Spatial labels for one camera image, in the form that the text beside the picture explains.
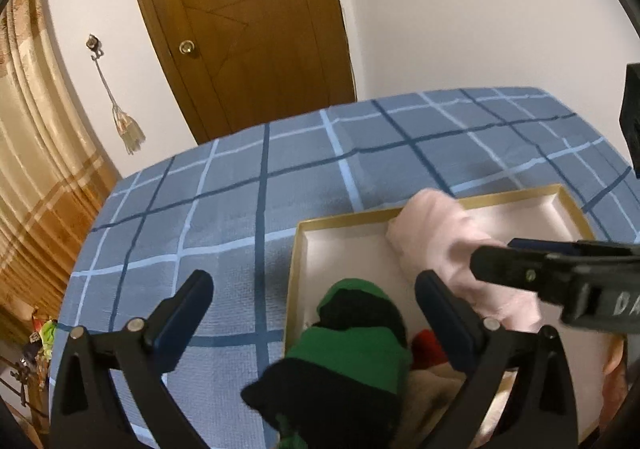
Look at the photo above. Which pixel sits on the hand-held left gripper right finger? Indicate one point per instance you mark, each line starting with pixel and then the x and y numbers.
pixel 447 319

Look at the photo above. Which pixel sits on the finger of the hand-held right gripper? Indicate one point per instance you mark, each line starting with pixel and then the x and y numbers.
pixel 550 247
pixel 510 269

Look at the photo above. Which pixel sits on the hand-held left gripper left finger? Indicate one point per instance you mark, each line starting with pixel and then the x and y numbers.
pixel 182 319

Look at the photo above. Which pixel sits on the red underwear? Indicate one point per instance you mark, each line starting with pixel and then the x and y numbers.
pixel 425 346

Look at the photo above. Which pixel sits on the beige underwear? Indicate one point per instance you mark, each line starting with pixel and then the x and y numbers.
pixel 430 399

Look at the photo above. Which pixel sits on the green and black sock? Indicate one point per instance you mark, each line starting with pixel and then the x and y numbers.
pixel 350 344

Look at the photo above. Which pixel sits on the shallow tan cardboard tray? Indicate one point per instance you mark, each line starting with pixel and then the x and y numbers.
pixel 345 254

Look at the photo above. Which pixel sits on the person's right forearm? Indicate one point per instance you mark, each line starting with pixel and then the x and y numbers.
pixel 612 379

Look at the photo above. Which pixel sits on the blue plaid tablecloth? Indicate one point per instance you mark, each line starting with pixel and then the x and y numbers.
pixel 200 209

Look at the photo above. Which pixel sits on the pile of floor clutter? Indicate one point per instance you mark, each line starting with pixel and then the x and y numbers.
pixel 47 331

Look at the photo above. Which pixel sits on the beige curtain tieback tassel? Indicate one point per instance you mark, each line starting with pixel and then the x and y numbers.
pixel 131 134

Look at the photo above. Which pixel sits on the beige patterned curtain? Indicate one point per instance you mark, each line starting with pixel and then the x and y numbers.
pixel 40 179

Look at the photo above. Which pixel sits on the brass door knob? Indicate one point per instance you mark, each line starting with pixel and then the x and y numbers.
pixel 187 48

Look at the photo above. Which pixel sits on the brown wooden door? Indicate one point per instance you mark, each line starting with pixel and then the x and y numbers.
pixel 240 29

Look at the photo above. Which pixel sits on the metal wall hook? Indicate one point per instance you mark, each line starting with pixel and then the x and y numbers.
pixel 93 45

